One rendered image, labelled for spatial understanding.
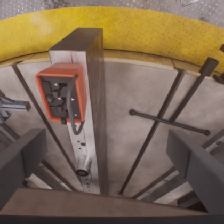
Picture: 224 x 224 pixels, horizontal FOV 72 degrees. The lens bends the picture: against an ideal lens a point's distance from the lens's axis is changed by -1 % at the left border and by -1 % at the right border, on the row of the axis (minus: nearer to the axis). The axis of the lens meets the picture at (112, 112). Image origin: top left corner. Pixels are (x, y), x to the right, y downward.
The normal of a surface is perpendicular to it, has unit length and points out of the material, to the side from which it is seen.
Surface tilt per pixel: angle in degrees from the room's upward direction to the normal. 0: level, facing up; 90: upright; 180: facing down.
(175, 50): 0
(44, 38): 0
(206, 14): 0
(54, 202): 90
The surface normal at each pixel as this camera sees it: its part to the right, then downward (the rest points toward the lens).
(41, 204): -0.08, -0.78
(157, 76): -0.11, 0.63
